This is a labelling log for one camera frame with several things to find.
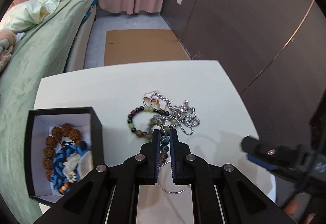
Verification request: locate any silver chain butterfly necklace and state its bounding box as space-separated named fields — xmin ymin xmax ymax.
xmin=141 ymin=90 xmax=201 ymax=136

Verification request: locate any blue knitted bracelet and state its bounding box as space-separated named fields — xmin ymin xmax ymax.
xmin=49 ymin=141 xmax=88 ymax=195

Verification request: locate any black jewelry box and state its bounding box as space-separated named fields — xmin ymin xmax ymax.
xmin=24 ymin=107 xmax=105 ymax=206

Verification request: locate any silver bangle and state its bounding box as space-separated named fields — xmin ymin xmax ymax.
xmin=157 ymin=161 xmax=191 ymax=195

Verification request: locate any white organza pouch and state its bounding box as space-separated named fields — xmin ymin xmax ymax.
xmin=62 ymin=151 xmax=93 ymax=179

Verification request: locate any brown cardboard sheet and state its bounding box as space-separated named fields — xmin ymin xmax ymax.
xmin=104 ymin=29 xmax=189 ymax=66

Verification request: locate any dark brown wardrobe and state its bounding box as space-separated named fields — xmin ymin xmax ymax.
xmin=161 ymin=0 xmax=325 ymax=147

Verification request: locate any green bed sheet mattress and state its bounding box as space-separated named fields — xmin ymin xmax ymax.
xmin=1 ymin=0 xmax=94 ymax=223

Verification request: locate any light green pillow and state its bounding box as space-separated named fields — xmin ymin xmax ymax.
xmin=1 ymin=0 xmax=62 ymax=34

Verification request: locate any black green bead bracelet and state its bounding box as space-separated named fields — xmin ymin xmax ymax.
xmin=127 ymin=106 xmax=176 ymax=141

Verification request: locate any brown rudraksha bead bracelet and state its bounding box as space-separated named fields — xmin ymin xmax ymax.
xmin=42 ymin=123 xmax=83 ymax=182

